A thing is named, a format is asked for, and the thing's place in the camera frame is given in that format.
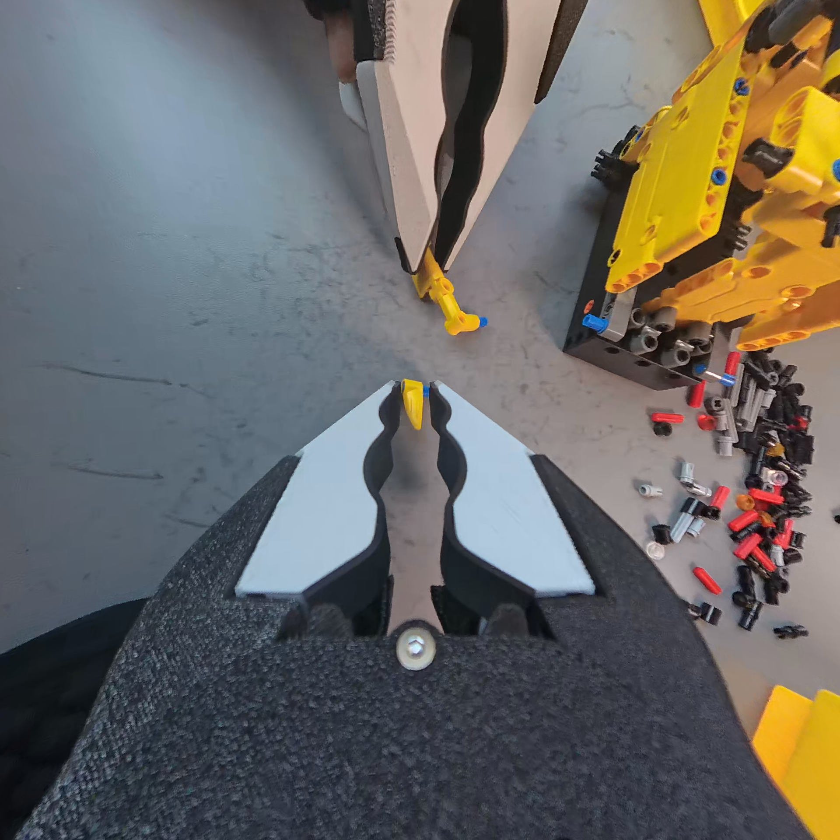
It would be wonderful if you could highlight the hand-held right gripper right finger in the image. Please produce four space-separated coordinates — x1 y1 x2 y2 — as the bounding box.
428 381 597 639

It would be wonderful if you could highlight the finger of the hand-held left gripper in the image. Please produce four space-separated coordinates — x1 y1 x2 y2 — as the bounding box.
356 0 460 275
437 0 565 271

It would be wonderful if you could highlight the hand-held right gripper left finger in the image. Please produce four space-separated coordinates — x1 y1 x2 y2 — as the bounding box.
234 381 404 637

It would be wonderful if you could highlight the yellow thin lego liftarm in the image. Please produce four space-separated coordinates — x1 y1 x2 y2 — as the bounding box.
412 246 480 337

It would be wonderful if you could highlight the yellow black lego model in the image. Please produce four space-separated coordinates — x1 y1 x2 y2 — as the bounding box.
563 0 840 392

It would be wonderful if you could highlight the pile of small lego pins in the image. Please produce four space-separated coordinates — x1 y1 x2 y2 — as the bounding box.
635 351 840 643

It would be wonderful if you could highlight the person's left hand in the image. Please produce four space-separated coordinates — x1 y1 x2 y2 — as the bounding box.
326 14 359 86

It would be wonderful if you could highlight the yellow divided storage bin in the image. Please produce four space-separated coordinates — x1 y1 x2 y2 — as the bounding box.
751 684 840 840

